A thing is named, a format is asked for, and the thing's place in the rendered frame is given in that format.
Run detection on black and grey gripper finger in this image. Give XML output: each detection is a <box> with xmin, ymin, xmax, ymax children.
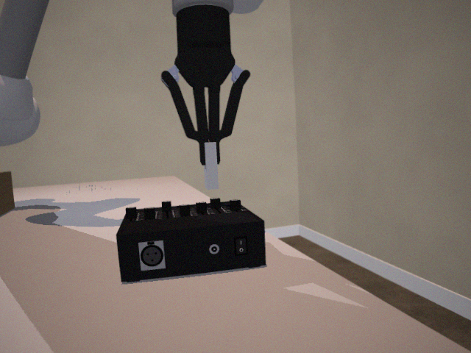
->
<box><xmin>208</xmin><ymin>60</ymin><xmax>250</xmax><ymax>189</ymax></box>
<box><xmin>161</xmin><ymin>60</ymin><xmax>213</xmax><ymax>190</ymax></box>

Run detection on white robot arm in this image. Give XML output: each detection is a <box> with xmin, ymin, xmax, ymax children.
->
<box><xmin>0</xmin><ymin>0</ymin><xmax>263</xmax><ymax>146</ymax></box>

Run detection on black lighting desk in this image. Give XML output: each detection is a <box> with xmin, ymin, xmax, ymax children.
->
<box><xmin>116</xmin><ymin>198</ymin><xmax>266</xmax><ymax>282</ymax></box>

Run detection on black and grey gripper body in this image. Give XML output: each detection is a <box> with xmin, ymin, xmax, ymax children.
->
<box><xmin>174</xmin><ymin>4</ymin><xmax>235</xmax><ymax>88</ymax></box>

